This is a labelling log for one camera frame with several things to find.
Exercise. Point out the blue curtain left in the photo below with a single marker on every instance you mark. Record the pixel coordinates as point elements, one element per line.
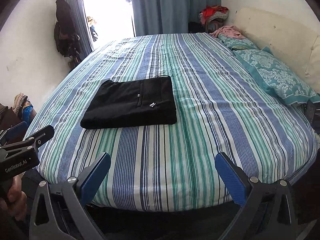
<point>80,21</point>

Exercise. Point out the cream padded headboard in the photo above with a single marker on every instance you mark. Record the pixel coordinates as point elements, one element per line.
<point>291,42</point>

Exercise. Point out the dark clothes hanging on wall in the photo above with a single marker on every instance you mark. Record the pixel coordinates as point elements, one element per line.
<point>66,38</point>

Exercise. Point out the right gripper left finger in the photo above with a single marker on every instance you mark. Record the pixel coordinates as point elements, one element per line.
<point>59,209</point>

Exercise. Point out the pile of colourful clothes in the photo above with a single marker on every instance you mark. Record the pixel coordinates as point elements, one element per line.
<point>214,13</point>

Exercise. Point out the blue curtain right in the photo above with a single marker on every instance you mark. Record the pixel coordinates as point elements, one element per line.
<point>167,16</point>

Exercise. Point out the teal floral pillow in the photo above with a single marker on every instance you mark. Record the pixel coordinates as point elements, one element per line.
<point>275,77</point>
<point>237,44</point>

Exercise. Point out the teal floral pillow far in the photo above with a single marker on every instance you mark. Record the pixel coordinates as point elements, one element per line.
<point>237,44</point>

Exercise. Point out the left hand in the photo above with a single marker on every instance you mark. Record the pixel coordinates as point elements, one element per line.
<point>17,200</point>

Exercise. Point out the teal floral pillow near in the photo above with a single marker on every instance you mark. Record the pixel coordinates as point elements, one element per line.
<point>275,77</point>

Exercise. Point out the black pants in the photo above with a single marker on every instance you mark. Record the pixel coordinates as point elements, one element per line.
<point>132,103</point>

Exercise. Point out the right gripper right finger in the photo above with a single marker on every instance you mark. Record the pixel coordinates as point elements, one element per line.
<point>266,210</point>

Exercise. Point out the clothes on cabinet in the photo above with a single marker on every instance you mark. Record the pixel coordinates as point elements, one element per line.
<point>23,108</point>

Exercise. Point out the blue curtain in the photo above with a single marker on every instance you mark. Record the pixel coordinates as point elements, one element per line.
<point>80,21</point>
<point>167,16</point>

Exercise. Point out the brown wooden drawer cabinet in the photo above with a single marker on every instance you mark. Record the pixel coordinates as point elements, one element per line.
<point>10,119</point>

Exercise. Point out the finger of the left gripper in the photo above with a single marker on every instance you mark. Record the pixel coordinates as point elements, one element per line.
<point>41,134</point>
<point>14,132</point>

